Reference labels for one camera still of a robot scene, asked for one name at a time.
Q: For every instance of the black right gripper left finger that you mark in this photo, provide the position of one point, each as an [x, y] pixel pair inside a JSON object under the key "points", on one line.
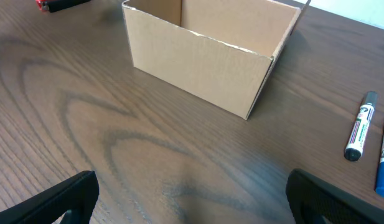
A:
{"points": [[72, 200]]}

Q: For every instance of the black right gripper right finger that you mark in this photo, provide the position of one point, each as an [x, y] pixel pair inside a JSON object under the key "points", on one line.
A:
{"points": [[313, 200]]}

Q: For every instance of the brown cardboard box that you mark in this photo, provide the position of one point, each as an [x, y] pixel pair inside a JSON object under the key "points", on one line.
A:
{"points": [[222, 51]]}

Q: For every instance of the black whiteboard marker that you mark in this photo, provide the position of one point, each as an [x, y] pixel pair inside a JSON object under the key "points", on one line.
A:
{"points": [[355, 144]]}

